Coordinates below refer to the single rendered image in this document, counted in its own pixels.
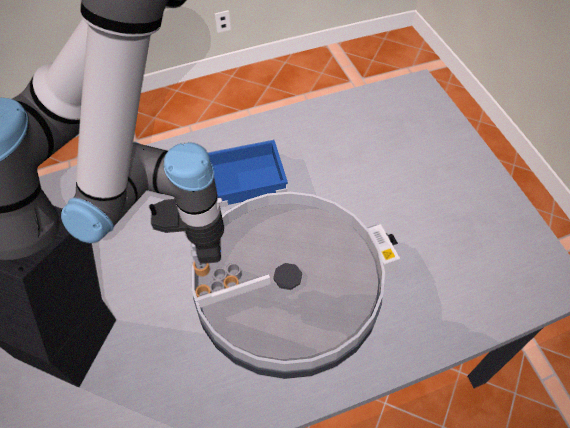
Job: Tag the bronze bushing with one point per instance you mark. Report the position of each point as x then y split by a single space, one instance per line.
229 279
202 272
202 288

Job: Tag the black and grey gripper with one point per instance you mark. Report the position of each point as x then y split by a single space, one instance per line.
204 230

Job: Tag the blue open crate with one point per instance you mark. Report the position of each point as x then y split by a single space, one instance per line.
249 171

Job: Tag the grey round turning table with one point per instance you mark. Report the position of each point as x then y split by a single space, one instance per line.
309 283

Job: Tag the grey metal ring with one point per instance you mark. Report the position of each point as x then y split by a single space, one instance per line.
219 270
216 283
234 266

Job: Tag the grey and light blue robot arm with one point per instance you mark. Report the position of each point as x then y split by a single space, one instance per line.
105 120

